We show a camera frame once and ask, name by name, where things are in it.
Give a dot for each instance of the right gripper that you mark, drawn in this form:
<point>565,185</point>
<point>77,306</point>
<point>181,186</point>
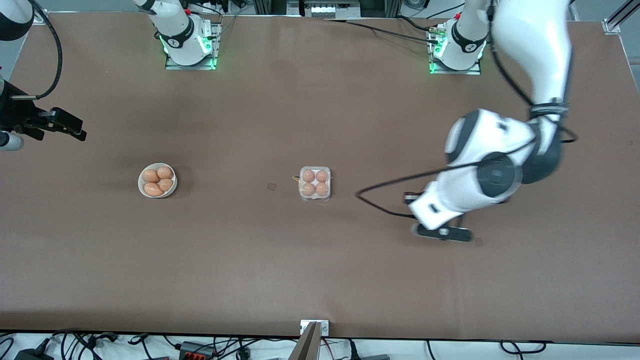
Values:
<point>11,109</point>

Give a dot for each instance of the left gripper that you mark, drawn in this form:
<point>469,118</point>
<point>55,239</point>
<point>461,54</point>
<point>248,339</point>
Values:
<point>407,200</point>

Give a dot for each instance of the clear plastic egg carton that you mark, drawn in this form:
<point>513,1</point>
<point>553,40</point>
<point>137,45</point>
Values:
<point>315,199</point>

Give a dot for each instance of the brown egg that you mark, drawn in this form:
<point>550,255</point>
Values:
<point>151,175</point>
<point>166,184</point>
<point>308,189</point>
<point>308,176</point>
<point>322,176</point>
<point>153,189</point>
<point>322,188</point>
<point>164,172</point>

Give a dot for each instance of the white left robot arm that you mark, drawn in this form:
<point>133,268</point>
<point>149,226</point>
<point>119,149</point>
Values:
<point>530,50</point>

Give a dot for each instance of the white round bowl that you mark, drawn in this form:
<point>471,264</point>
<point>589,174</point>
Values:
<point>172,191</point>

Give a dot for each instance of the black power adapter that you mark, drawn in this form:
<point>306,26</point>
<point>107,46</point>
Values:
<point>32,355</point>

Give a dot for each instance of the black orange connector block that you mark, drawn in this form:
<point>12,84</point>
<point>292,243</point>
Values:
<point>197,350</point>

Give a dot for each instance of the metal corner bracket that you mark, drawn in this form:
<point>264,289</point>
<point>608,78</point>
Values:
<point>611,26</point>
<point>43,14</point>

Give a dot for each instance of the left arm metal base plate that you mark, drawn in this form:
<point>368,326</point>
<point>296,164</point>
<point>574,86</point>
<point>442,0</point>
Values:
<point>475,71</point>

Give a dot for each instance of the small metal edge bracket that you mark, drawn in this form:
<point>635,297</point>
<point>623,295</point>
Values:
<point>325,327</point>

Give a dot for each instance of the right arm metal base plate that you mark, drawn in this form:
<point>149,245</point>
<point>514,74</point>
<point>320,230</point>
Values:
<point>212,62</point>

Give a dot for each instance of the aluminium camera post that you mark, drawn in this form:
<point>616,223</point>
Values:
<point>307,347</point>

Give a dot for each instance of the white electrical switch unit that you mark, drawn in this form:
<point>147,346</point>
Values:
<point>330,7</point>

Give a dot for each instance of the aluminium frame profile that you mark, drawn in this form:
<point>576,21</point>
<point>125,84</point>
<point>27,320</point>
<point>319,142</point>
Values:
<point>625,12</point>

